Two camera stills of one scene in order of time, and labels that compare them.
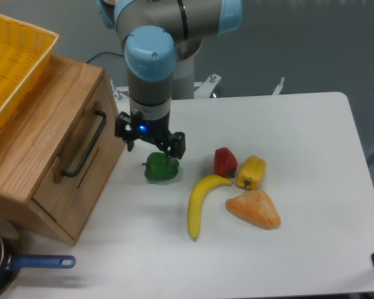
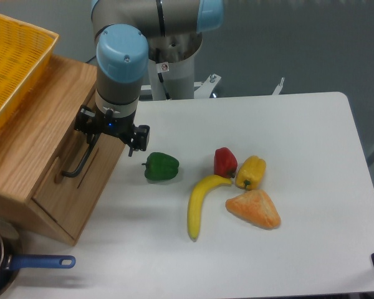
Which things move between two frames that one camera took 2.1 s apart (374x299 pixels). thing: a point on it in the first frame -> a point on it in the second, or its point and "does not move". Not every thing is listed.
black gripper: [157, 131] -> [123, 127]
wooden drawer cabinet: [51, 164] does not move
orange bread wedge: [256, 208] does not move
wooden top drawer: [74, 182] does not move
